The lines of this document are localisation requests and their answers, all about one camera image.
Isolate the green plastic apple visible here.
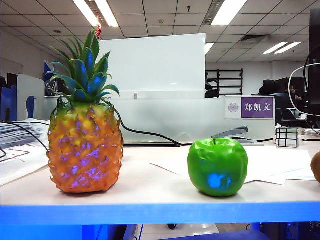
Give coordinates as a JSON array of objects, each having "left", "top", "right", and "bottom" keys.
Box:
[{"left": 187, "top": 136, "right": 249, "bottom": 198}]

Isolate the plastic pineapple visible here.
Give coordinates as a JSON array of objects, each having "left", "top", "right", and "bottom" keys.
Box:
[{"left": 46, "top": 29, "right": 125, "bottom": 194}]

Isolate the brown kiwi fruit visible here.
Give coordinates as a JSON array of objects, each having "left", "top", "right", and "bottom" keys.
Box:
[{"left": 310, "top": 151, "right": 320, "bottom": 183}]

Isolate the frosted desk partition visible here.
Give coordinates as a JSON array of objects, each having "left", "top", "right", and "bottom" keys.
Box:
[{"left": 44, "top": 95, "right": 277, "bottom": 144}]

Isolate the white AOC monitor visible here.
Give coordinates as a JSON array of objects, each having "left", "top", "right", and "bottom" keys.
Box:
[{"left": 97, "top": 32, "right": 207, "bottom": 100}]

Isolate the black office chair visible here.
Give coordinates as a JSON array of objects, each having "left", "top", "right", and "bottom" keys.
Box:
[
  {"left": 258, "top": 78, "right": 291, "bottom": 96},
  {"left": 204, "top": 71, "right": 221, "bottom": 99}
]

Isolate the grey stapler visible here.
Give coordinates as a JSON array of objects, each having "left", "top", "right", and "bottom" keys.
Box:
[{"left": 211, "top": 125, "right": 261, "bottom": 145}]

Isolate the black shelf rack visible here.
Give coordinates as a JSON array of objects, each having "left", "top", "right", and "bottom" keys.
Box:
[{"left": 206, "top": 68, "right": 244, "bottom": 96}]

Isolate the purple and white name plate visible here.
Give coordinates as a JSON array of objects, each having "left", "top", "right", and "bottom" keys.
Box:
[{"left": 224, "top": 95, "right": 275, "bottom": 120}]

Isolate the red hanging ornament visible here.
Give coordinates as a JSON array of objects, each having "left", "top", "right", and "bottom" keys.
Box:
[{"left": 96, "top": 16, "right": 104, "bottom": 40}]

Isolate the black-white dotted pattern board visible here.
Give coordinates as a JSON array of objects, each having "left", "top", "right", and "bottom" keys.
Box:
[{"left": 44, "top": 79, "right": 61, "bottom": 96}]

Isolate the fluorescent ceiling light strip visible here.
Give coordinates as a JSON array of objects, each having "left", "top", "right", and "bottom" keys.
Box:
[
  {"left": 72, "top": 0, "right": 99, "bottom": 27},
  {"left": 95, "top": 0, "right": 120, "bottom": 28},
  {"left": 273, "top": 41, "right": 302, "bottom": 55},
  {"left": 263, "top": 41, "right": 288, "bottom": 55},
  {"left": 211, "top": 0, "right": 248, "bottom": 26}
]

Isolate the large white paper sheet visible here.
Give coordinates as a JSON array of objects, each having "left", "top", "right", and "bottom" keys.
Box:
[{"left": 149, "top": 145, "right": 316, "bottom": 185}]

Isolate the blue triangular board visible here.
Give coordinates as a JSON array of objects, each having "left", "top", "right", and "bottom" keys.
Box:
[{"left": 44, "top": 60, "right": 55, "bottom": 82}]

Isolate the silver mirror cube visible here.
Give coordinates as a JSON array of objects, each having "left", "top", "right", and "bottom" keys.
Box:
[{"left": 276, "top": 126, "right": 300, "bottom": 148}]

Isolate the white translucent file holder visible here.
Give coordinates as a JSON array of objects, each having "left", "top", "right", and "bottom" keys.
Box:
[{"left": 16, "top": 73, "right": 46, "bottom": 121}]

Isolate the seated person in background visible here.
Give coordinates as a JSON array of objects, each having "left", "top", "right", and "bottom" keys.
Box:
[{"left": 284, "top": 83, "right": 303, "bottom": 101}]

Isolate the stack of printed paper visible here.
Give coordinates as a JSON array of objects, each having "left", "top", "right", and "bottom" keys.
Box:
[{"left": 0, "top": 117, "right": 51, "bottom": 148}]

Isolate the blue file holder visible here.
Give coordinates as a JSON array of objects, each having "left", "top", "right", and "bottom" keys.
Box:
[{"left": 0, "top": 84, "right": 36, "bottom": 122}]

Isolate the black monitor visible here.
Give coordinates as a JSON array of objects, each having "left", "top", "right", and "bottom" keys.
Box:
[{"left": 307, "top": 8, "right": 320, "bottom": 128}]

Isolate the thick black monitor cable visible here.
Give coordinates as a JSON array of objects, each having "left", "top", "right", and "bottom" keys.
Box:
[{"left": 102, "top": 98, "right": 275, "bottom": 147}]

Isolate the white cable loop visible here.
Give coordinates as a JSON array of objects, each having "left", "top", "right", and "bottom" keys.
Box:
[{"left": 288, "top": 62, "right": 320, "bottom": 117}]

